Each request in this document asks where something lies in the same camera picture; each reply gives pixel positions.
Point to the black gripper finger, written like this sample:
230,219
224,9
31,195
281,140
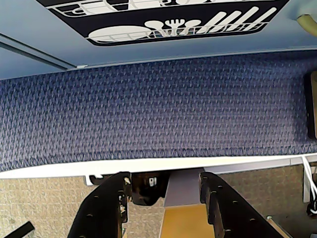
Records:
99,213
235,215

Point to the black table clamp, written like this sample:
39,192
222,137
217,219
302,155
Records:
143,193

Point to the gray desk support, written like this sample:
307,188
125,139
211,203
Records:
183,188

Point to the black bar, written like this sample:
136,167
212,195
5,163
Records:
15,230

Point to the black flat object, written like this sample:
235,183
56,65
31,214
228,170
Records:
311,106

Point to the light blue toy kitchen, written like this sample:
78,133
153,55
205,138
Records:
173,53

